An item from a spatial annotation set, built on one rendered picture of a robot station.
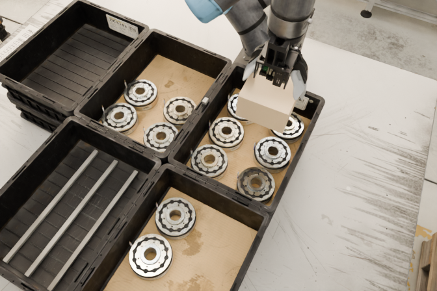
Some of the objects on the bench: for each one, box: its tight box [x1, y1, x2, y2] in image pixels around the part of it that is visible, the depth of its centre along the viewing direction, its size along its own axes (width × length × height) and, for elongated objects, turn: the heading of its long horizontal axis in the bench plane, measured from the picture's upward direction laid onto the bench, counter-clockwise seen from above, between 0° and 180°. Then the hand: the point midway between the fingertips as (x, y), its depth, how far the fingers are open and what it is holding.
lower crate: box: [7, 95, 60, 133], centre depth 133 cm, size 40×30×12 cm
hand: (273, 86), depth 91 cm, fingers closed on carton, 14 cm apart
